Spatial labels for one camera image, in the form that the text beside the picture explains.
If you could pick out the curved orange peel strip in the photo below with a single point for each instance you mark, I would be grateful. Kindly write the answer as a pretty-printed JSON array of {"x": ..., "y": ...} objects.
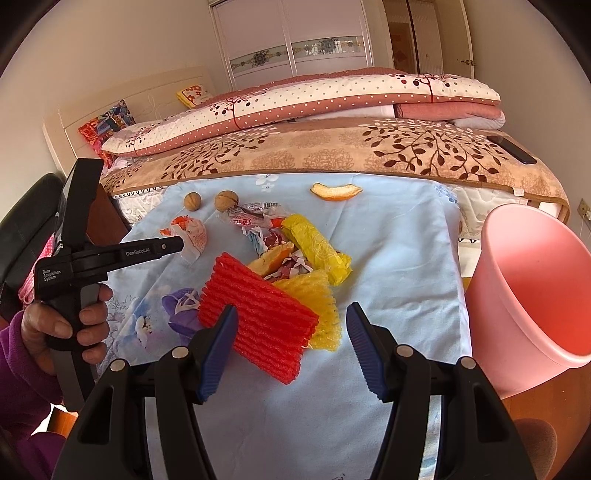
[{"x": 332, "y": 194}]

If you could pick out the black smartphone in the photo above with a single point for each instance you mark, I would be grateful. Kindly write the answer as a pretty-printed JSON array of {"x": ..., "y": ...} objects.
[{"x": 512, "y": 150}]

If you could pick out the yellow plastic bag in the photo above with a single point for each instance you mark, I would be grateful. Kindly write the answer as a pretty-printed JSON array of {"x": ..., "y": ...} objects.
[{"x": 314, "y": 244}]

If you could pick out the colourful patterned pillow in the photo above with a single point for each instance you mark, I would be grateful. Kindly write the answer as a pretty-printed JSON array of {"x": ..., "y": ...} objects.
[{"x": 108, "y": 122}]

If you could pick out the yellow flowered pillow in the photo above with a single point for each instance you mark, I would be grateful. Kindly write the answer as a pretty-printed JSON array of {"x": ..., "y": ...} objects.
[{"x": 194, "y": 93}]

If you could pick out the red foam net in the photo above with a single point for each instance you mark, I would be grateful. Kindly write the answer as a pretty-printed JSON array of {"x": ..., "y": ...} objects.
[{"x": 263, "y": 318}]

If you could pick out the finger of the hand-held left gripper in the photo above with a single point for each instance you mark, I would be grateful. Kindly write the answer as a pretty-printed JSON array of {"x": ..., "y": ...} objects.
[{"x": 147, "y": 251}]

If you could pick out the white wardrobe with floral band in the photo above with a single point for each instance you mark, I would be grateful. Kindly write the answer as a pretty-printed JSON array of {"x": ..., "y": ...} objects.
[{"x": 258, "y": 32}]

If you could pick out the crumpled red blue wrapper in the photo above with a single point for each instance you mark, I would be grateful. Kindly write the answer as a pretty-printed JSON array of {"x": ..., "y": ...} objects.
[{"x": 251, "y": 219}]

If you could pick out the person's left hand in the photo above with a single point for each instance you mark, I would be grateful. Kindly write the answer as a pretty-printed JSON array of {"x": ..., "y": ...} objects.
[{"x": 94, "y": 323}]

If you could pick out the brown beige fuzzy slipper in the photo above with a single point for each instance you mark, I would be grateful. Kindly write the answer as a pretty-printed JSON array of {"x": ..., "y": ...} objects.
[{"x": 535, "y": 445}]

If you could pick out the cream wooden bed frame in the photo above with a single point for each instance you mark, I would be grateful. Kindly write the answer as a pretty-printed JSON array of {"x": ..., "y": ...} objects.
[{"x": 152, "y": 92}]

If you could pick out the yellow foam net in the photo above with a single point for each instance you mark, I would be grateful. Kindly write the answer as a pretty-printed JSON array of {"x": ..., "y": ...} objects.
[{"x": 323, "y": 318}]

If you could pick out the folded pink blanket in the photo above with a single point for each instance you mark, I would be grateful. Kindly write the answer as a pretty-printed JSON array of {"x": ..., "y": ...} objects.
[{"x": 438, "y": 112}]

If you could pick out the pink plastic bin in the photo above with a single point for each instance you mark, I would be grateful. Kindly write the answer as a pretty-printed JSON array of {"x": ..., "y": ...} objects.
[{"x": 521, "y": 286}]

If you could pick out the dark red paper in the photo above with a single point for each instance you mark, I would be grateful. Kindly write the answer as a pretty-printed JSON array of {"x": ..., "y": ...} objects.
[{"x": 288, "y": 270}]

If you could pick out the black chair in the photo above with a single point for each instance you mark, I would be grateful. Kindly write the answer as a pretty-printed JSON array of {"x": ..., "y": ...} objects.
[{"x": 27, "y": 217}]

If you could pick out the folded dotted white pink quilt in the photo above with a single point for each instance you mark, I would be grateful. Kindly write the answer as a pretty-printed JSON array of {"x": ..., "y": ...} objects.
[{"x": 300, "y": 99}]

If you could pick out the pink patterned cloth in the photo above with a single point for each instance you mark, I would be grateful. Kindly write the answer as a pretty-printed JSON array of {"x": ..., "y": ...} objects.
[{"x": 44, "y": 258}]

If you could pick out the thick orange peel piece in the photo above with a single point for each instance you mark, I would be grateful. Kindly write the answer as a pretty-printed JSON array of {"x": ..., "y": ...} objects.
[{"x": 270, "y": 261}]

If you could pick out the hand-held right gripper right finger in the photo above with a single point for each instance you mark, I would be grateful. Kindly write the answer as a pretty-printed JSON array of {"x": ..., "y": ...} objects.
[{"x": 364, "y": 355}]

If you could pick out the person's left forearm purple sleeve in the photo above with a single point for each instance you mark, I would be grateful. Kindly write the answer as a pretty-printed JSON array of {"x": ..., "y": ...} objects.
[{"x": 23, "y": 383}]

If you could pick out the light blue floral cloth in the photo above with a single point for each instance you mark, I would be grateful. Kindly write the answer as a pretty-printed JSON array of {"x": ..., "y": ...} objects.
[{"x": 392, "y": 258}]

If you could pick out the beige wall socket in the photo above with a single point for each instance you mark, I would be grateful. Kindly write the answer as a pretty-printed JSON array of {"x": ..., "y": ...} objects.
[{"x": 584, "y": 205}]

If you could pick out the walnut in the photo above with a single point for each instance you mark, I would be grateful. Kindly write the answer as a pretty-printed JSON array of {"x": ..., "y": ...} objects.
[
  {"x": 226, "y": 201},
  {"x": 193, "y": 201}
]

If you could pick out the red white candy wrapper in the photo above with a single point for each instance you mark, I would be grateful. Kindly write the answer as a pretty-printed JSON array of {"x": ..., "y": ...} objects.
[{"x": 194, "y": 235}]

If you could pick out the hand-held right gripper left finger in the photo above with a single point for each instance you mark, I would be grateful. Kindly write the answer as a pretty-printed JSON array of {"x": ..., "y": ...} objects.
[{"x": 217, "y": 360}]

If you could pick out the brown leaf pattern blanket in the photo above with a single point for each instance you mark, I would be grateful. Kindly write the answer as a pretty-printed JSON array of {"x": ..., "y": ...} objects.
[{"x": 323, "y": 147}]

